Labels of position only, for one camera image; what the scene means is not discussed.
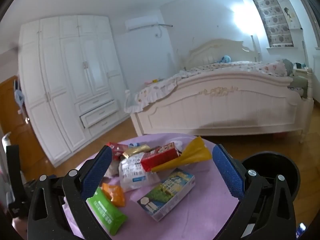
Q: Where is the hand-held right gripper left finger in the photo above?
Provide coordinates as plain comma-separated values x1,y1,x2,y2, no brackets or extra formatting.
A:
26,145,113,240

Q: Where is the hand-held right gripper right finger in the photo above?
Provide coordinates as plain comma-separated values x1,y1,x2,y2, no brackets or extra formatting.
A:
212,144,297,240

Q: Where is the small red snack packet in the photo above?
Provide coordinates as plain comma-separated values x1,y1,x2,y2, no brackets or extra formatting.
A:
106,142,126,161

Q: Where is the clear plastic bag white label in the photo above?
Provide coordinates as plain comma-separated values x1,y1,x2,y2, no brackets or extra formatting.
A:
119,152,161,193

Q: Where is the yellow plastic bag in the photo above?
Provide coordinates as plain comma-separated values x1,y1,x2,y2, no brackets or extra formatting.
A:
151,136,213,173

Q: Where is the green wipes packet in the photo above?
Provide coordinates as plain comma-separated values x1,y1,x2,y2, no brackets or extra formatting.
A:
86,187,128,236

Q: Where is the black trash bin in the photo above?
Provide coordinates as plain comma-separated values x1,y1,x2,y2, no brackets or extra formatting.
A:
240,151,301,220

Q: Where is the red box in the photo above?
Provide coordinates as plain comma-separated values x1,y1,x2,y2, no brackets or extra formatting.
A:
140,142,181,172

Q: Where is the blue green milk carton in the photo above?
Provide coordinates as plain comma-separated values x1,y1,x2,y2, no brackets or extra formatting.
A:
137,168,196,222

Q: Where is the orange snack packet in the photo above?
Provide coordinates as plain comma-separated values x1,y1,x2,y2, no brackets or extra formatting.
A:
101,182,125,208

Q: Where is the gold snack packet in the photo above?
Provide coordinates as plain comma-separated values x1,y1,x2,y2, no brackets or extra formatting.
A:
122,144,151,159

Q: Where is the wooden door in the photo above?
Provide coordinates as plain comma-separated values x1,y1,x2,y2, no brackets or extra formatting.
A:
0,75,48,166

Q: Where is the white wardrobe drawer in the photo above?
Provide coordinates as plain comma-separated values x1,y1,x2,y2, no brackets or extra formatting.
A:
79,108,121,129

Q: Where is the cream carved bed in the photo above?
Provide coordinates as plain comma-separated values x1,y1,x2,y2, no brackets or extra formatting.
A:
124,39,315,144

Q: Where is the light blue hanging bag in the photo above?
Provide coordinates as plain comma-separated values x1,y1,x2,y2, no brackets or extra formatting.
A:
14,80,27,116

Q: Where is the smartphone with lit screen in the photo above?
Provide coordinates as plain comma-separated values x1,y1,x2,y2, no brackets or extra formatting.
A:
296,222,307,239

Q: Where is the white wardrobe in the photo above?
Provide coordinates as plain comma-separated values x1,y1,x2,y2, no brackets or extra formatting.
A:
18,15,130,167

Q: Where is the grey green cushion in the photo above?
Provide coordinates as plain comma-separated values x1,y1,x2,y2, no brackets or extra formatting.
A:
287,76,308,98

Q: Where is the grey plush toy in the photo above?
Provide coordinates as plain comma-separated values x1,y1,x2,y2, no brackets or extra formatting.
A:
282,59,294,77

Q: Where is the white air conditioner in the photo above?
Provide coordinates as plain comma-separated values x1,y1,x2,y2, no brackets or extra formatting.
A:
125,16,161,32

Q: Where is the patterned window blind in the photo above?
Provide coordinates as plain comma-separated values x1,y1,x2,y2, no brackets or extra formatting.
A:
249,0,296,48

